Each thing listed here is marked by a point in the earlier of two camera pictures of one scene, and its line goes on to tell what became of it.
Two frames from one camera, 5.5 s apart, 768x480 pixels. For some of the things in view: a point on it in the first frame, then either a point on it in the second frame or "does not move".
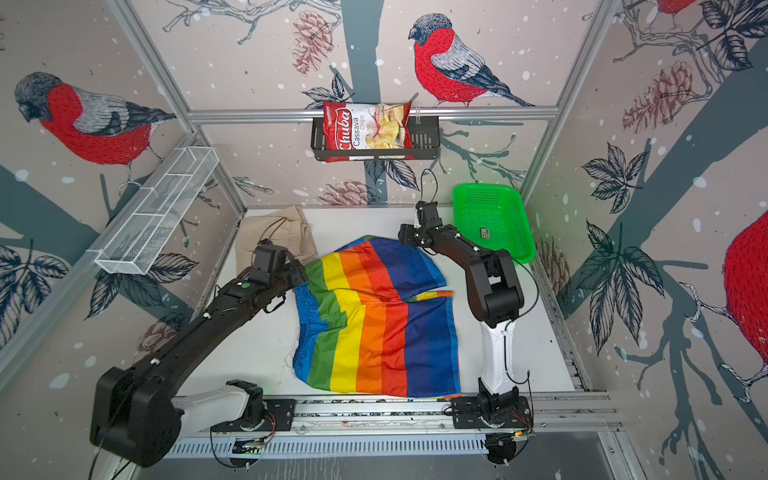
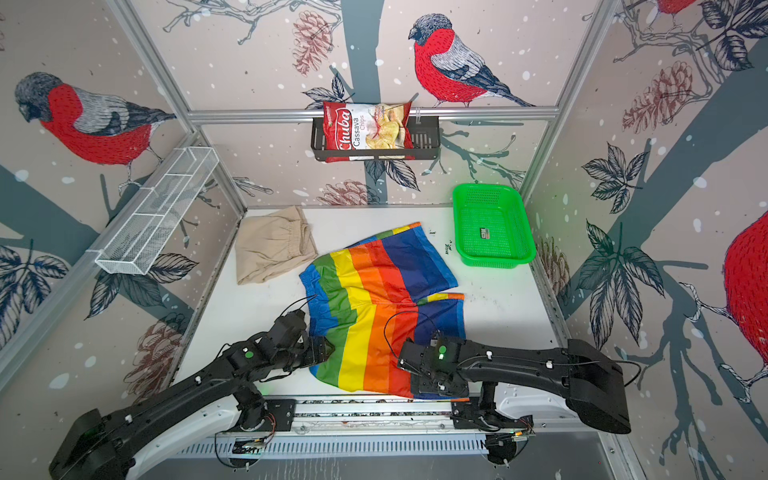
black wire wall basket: (426, 142) does not move
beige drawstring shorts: (286, 229) does not move
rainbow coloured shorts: (364, 326) does not move
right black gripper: (404, 234) to (455, 391)
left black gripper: (297, 271) to (313, 353)
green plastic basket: (494, 217) does not move
